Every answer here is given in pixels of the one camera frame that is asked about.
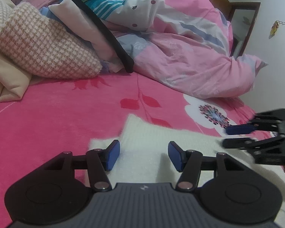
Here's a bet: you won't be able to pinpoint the dark wooden door frame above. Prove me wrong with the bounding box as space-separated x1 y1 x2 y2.
209 0 260 58

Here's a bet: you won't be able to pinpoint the pink floral bed blanket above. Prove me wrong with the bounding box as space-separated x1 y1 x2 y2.
0 74 254 227

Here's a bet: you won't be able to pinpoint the stack of folded clothes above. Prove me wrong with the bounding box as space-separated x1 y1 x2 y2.
0 0 123 102

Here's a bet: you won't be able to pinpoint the pink patterned duvet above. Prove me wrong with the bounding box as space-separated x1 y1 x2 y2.
27 0 266 99

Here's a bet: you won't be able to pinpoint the cream white fleece sweater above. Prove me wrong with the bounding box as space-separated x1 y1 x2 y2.
85 113 285 226

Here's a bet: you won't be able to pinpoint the black folded garment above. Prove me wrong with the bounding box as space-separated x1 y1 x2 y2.
72 0 134 73

